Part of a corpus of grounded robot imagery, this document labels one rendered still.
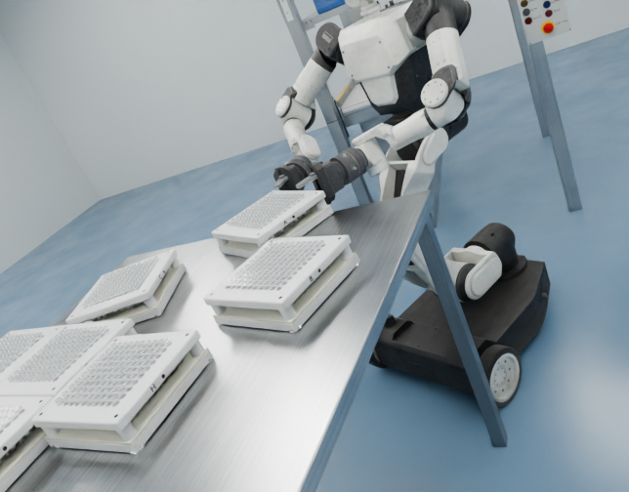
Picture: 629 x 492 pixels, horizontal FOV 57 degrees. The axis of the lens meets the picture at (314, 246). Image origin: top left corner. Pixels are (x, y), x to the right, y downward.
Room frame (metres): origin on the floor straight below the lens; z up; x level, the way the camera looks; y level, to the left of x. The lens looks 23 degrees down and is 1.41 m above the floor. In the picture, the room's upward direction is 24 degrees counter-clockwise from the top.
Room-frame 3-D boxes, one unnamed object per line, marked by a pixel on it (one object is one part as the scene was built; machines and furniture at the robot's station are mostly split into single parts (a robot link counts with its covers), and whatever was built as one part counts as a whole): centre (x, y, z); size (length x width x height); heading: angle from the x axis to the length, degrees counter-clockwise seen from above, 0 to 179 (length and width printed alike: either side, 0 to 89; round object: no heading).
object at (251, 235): (1.54, 0.08, 0.92); 0.25 x 0.24 x 0.02; 32
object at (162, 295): (1.49, 0.51, 0.87); 0.24 x 0.24 x 0.02; 76
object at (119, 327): (1.20, 0.62, 0.92); 0.25 x 0.24 x 0.02; 55
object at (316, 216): (1.54, 0.08, 0.87); 0.24 x 0.24 x 0.02; 32
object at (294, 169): (1.74, -0.02, 0.93); 0.12 x 0.10 x 0.13; 154
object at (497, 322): (1.86, -0.44, 0.19); 0.64 x 0.52 x 0.33; 122
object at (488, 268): (1.88, -0.47, 0.28); 0.21 x 0.20 x 0.13; 122
